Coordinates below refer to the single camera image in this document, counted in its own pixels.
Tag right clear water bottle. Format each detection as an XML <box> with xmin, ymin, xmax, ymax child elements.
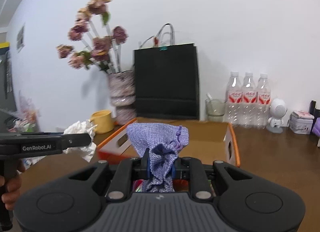
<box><xmin>255</xmin><ymin>73</ymin><xmax>271</xmax><ymax>129</ymax></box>

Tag purple drawstring cloth pouch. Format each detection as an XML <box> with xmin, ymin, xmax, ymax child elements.
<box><xmin>127</xmin><ymin>123</ymin><xmax>189</xmax><ymax>193</ymax></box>

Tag person's left hand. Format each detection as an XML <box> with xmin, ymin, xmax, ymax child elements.
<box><xmin>0</xmin><ymin>161</ymin><xmax>25</xmax><ymax>210</ymax></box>

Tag middle clear water bottle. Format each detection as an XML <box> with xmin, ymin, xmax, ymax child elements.
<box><xmin>241</xmin><ymin>72</ymin><xmax>257</xmax><ymax>128</ymax></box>

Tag yellow ceramic mug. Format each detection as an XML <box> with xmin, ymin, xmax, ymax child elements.
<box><xmin>90</xmin><ymin>110</ymin><xmax>114</xmax><ymax>134</ymax></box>

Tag clear water bottle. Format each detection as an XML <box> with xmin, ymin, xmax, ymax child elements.
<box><xmin>225</xmin><ymin>71</ymin><xmax>242</xmax><ymax>125</ymax></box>
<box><xmin>255</xmin><ymin>73</ymin><xmax>271</xmax><ymax>129</ymax></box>
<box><xmin>241</xmin><ymin>72</ymin><xmax>257</xmax><ymax>128</ymax></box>

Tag purple textured ceramic vase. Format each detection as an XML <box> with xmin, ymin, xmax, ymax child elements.
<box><xmin>108</xmin><ymin>70</ymin><xmax>136</xmax><ymax>125</ymax></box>

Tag spoon in glass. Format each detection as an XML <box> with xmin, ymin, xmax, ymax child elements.
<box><xmin>206</xmin><ymin>93</ymin><xmax>213</xmax><ymax>105</ymax></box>

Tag white robot figurine speaker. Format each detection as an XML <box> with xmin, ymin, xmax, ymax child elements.
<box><xmin>266</xmin><ymin>98</ymin><xmax>287</xmax><ymax>134</ymax></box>

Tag clear glass cup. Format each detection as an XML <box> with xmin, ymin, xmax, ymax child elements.
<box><xmin>205</xmin><ymin>99</ymin><xmax>226</xmax><ymax>122</ymax></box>

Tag black paper shopping bag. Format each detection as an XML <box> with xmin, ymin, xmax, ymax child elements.
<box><xmin>133</xmin><ymin>23</ymin><xmax>200</xmax><ymax>121</ymax></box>

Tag small decorated tin box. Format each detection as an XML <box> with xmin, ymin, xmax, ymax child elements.
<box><xmin>289</xmin><ymin>110</ymin><xmax>315</xmax><ymax>135</ymax></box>

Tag orange cardboard pumpkin box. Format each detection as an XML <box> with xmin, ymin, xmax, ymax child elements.
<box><xmin>96</xmin><ymin>117</ymin><xmax>241</xmax><ymax>167</ymax></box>

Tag dried pink rose bouquet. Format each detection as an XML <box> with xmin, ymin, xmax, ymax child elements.
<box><xmin>56</xmin><ymin>0</ymin><xmax>129</xmax><ymax>75</ymax></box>

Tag crumpled white tissue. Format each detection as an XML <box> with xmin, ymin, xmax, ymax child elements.
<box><xmin>63</xmin><ymin>120</ymin><xmax>97</xmax><ymax>162</ymax></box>

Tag left clear water bottle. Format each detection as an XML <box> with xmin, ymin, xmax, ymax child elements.
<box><xmin>225</xmin><ymin>71</ymin><xmax>242</xmax><ymax>125</ymax></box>

